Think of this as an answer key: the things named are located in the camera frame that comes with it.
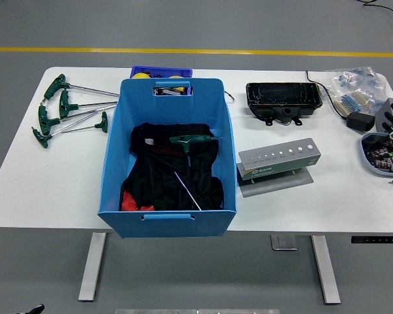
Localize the grey green wrench stand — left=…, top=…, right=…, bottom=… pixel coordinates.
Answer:
left=236, top=137, right=322, bottom=198

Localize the large green T-handle hex wrench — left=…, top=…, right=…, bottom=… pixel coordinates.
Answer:
left=169, top=134, right=221, bottom=210

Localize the grey box with display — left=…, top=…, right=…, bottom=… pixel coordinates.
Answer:
left=375, top=97, right=393, bottom=133

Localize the light blue bowl of components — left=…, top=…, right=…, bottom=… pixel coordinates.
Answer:
left=360, top=131, right=393, bottom=177

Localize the black power adapter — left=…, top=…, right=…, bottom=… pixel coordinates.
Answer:
left=346, top=112, right=376, bottom=133

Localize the white table leg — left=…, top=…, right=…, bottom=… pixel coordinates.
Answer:
left=310, top=234, right=341, bottom=305
left=77, top=232, right=107, bottom=302

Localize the clear bag of resistors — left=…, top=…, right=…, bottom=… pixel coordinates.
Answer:
left=324, top=66, right=393, bottom=115

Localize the black table control panel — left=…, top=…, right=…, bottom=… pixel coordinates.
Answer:
left=350, top=235, right=393, bottom=245

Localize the black plastic tray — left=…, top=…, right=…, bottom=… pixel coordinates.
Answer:
left=245, top=81, right=324, bottom=127

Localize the red cloth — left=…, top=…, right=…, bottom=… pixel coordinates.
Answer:
left=121, top=190, right=157, bottom=212

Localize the large light blue plastic bin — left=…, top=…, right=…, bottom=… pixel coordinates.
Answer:
left=97, top=77, right=238, bottom=239

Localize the black cloth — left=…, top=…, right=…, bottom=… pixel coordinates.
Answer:
left=119, top=122, right=225, bottom=212

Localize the small dark blue bin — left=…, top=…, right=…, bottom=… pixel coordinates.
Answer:
left=130, top=65, right=194, bottom=97

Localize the thin black adapter cord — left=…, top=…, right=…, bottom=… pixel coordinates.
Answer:
left=306, top=70, right=348, bottom=120

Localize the grey metal table bracket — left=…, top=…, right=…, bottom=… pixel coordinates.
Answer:
left=270, top=234, right=298, bottom=251

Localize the short green T-handle hex wrench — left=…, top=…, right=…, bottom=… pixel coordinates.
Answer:
left=61, top=111, right=109, bottom=134

